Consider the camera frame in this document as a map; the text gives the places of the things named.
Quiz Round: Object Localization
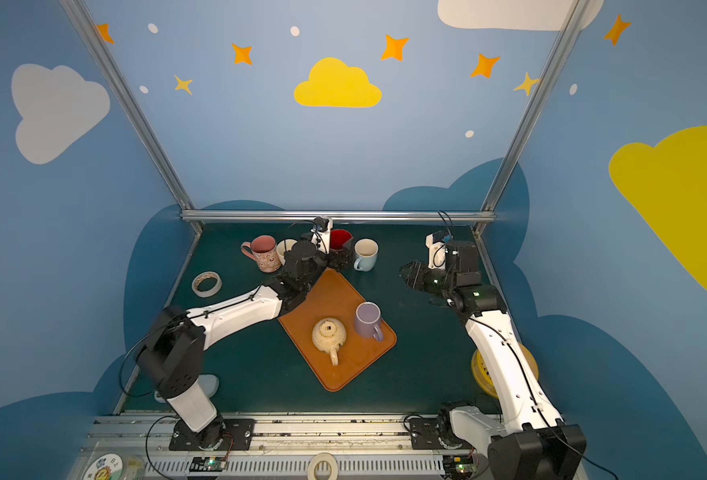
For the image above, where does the beige ceramic teapot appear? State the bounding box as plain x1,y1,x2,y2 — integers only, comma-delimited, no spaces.
312,317,348,366

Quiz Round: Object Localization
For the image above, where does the grey sponge pad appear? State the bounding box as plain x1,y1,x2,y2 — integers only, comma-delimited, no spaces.
154,374,220,403

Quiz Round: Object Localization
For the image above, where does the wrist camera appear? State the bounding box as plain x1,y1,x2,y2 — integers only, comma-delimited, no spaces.
312,216,334,255
425,230,453,270

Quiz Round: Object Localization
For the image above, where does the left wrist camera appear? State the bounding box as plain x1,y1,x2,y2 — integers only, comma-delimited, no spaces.
312,216,334,255

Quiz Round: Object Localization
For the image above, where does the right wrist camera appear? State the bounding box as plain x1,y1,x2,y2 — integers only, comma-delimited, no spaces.
425,230,453,270

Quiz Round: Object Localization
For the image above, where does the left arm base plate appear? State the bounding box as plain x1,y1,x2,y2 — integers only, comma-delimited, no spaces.
169,417,256,452

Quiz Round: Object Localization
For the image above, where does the pink ghost mug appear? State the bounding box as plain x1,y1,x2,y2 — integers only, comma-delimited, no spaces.
241,235,282,273

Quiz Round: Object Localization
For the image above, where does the masking tape roll on table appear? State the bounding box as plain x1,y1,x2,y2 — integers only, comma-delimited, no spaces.
192,271,223,298

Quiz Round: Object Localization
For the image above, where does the lavender mug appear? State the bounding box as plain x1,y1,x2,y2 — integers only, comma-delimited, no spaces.
355,302,385,342

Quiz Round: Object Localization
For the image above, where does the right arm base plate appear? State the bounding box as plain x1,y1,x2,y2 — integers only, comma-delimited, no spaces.
403,416,473,451

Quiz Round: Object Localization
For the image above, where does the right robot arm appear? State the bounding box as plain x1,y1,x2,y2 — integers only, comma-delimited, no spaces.
399,237,587,479

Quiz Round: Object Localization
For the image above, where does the light blue mug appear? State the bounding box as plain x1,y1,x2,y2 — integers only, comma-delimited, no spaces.
353,239,379,272

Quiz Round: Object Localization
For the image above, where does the aluminium frame left post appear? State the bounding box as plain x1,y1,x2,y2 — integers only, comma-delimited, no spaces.
60,0,195,214

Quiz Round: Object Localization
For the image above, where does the cream white mug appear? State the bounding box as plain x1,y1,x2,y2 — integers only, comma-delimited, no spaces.
276,239,297,264

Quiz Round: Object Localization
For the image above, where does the aluminium front rail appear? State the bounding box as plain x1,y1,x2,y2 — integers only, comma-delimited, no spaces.
69,413,493,479

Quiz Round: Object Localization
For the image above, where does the orange plastic tray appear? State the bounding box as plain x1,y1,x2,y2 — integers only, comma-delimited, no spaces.
280,269,397,392

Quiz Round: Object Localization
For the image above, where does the aluminium frame back bar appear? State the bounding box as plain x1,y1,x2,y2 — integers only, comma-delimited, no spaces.
181,210,495,224

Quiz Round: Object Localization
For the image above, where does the white tape roll front centre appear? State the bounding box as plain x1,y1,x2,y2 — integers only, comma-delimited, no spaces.
307,452,340,480

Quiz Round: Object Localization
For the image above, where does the aluminium frame right post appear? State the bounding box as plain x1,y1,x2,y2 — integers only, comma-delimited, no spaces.
473,0,591,240

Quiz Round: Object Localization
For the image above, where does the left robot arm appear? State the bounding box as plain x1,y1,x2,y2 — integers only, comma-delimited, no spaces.
136,240,330,451

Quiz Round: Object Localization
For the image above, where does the black skull mug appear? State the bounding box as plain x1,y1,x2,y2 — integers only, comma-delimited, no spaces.
330,229,353,252

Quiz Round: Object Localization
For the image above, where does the aluminium frame post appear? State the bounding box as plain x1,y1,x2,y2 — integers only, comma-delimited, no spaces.
60,0,195,214
473,0,591,240

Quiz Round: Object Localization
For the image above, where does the yellow plastic basket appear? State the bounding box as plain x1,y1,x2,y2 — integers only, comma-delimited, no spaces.
471,344,539,399

